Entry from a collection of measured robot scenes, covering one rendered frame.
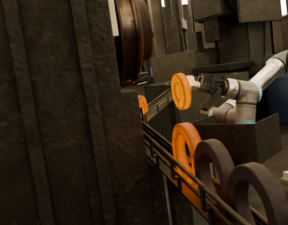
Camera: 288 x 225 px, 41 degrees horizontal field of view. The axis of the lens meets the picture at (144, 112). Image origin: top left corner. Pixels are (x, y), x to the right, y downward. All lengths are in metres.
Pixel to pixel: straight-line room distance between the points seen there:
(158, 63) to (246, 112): 4.71
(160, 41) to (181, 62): 4.89
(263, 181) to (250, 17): 4.57
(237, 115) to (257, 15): 3.69
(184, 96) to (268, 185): 0.90
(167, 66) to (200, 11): 1.11
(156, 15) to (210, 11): 5.48
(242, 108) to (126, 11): 0.64
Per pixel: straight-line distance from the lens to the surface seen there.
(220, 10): 5.32
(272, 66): 2.12
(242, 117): 1.71
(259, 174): 0.74
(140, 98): 2.28
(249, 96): 1.73
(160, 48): 10.75
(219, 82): 1.69
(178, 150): 1.17
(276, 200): 0.72
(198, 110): 4.05
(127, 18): 1.57
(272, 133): 1.39
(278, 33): 9.21
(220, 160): 0.87
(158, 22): 10.81
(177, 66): 5.98
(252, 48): 5.63
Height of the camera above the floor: 0.94
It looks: 7 degrees down
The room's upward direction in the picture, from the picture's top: 8 degrees counter-clockwise
